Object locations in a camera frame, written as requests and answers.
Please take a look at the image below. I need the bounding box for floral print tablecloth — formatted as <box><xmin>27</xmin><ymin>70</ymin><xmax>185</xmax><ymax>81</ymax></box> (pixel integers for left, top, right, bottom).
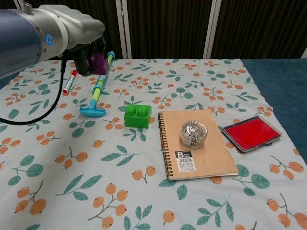
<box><xmin>0</xmin><ymin>58</ymin><xmax>307</xmax><ymax>230</ymax></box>

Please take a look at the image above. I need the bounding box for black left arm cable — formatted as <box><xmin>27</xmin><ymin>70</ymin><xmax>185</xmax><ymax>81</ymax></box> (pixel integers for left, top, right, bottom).
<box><xmin>0</xmin><ymin>54</ymin><xmax>68</xmax><ymax>125</ymax></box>

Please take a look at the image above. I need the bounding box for green toy building block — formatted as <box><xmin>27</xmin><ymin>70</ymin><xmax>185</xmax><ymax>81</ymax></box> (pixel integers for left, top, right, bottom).
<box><xmin>124</xmin><ymin>104</ymin><xmax>153</xmax><ymax>129</ymax></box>

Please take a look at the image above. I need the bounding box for red ink stamp pad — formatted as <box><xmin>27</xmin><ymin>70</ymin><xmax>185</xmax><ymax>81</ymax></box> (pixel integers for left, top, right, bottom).
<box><xmin>221</xmin><ymin>115</ymin><xmax>282</xmax><ymax>154</ymax></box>

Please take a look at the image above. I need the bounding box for clear round paper clip box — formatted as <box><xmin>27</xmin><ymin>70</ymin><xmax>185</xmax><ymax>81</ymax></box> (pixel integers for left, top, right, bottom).
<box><xmin>179</xmin><ymin>121</ymin><xmax>207</xmax><ymax>150</ymax></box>

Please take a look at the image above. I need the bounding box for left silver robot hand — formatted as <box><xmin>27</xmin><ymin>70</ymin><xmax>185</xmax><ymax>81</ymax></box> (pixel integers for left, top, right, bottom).
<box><xmin>57</xmin><ymin>4</ymin><xmax>107</xmax><ymax>77</ymax></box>

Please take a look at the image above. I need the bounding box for purple toy building block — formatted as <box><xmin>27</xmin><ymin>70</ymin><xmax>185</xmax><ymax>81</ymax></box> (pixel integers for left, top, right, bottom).
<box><xmin>87</xmin><ymin>53</ymin><xmax>108</xmax><ymax>75</ymax></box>

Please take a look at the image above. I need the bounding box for kraft spiral notebook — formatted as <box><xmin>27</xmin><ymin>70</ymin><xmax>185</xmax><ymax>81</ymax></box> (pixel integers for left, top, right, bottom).
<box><xmin>158</xmin><ymin>109</ymin><xmax>239</xmax><ymax>181</ymax></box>

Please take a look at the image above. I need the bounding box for green and blue toy pump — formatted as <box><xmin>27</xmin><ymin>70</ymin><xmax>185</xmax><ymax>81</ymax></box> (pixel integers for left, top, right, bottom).
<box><xmin>79</xmin><ymin>51</ymin><xmax>116</xmax><ymax>118</ymax></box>

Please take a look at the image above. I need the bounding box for red capped marker pen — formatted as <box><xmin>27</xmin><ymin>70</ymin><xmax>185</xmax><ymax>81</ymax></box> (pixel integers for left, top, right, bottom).
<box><xmin>62</xmin><ymin>69</ymin><xmax>78</xmax><ymax>95</ymax></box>

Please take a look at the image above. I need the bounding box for white partition frame post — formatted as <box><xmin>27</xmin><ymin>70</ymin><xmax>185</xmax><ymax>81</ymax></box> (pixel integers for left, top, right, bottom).
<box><xmin>203</xmin><ymin>0</ymin><xmax>222</xmax><ymax>59</ymax></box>
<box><xmin>115</xmin><ymin>0</ymin><xmax>132</xmax><ymax>59</ymax></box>

